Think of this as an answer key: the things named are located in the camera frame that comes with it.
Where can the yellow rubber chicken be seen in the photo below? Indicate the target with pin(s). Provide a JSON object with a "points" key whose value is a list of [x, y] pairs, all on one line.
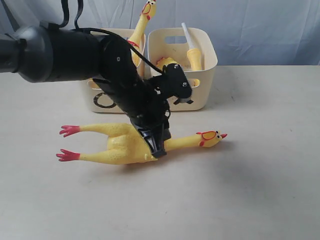
{"points": [[126, 146], [148, 12]]}

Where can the cream bin marked X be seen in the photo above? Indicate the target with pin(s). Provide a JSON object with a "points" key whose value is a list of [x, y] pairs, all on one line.
{"points": [[200, 81]]}

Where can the headless rubber chicken body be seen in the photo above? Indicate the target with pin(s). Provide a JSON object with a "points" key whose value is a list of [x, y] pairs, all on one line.
{"points": [[164, 61]]}

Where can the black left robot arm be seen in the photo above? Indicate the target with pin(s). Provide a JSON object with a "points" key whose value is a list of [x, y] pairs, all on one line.
{"points": [[49, 54]]}

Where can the cream bin marked O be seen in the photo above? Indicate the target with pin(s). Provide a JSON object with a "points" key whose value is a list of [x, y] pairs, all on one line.
{"points": [[96, 100]]}

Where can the chicken neck with white squeaker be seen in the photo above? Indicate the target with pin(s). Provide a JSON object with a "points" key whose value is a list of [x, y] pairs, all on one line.
{"points": [[194, 54]]}

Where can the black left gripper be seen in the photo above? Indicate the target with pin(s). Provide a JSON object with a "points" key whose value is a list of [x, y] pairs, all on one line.
{"points": [[147, 110]]}

